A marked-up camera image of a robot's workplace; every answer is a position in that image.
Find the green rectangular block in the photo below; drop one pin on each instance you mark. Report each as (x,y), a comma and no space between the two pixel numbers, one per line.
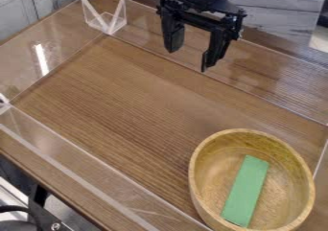
(245,191)

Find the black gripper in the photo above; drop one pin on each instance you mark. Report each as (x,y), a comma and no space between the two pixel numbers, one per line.
(201,13)

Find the brown wooden bowl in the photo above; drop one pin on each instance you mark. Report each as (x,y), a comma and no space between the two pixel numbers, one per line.
(286,197)

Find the clear acrylic front wall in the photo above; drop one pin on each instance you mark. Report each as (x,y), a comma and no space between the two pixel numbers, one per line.
(107,197)

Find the black metal table leg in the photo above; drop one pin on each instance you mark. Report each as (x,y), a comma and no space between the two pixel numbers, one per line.
(45,221)

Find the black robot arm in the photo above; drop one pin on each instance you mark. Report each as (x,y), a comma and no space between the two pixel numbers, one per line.
(214,16)

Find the clear acrylic corner bracket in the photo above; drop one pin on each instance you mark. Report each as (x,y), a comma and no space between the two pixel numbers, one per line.
(106,22)

